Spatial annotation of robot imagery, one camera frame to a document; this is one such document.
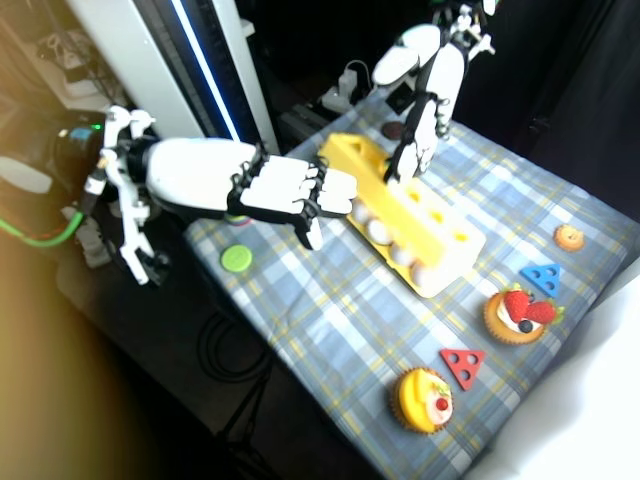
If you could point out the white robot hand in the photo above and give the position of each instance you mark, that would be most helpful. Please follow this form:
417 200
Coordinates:
445 75
200 175

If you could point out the yellow egg carton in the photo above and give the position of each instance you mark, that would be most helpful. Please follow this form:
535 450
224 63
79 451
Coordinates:
380 185

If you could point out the multicolour round disc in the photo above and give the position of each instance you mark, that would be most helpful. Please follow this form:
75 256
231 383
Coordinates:
239 220

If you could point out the dark round biscuit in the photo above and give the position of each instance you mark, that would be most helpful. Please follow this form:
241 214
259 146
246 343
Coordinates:
392 129

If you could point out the green round disc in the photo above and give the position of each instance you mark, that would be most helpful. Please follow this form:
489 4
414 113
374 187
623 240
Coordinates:
236 258

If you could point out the white power adapter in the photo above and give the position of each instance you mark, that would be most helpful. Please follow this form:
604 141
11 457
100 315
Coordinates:
345 87

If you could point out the white robot body column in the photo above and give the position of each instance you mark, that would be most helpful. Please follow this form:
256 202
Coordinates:
150 65

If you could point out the black curtain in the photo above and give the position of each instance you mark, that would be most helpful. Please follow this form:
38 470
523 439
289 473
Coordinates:
595 100

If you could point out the round bear biscuit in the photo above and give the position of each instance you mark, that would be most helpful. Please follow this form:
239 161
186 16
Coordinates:
569 237

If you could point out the blue plaid table cloth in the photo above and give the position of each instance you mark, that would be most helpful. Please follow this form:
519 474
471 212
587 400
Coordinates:
350 325

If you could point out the blue triangle block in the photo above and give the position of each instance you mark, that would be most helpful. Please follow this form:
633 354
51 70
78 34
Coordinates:
542 274

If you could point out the strawberry tart toy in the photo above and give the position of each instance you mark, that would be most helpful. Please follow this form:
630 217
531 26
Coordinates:
520 316

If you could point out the red triangle block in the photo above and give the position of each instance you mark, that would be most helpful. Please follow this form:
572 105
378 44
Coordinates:
457 360

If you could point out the yellow fruit tart toy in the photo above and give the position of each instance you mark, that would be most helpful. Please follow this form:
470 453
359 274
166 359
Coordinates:
422 400

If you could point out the white board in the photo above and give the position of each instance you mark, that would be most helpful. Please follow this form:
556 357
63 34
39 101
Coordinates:
575 410

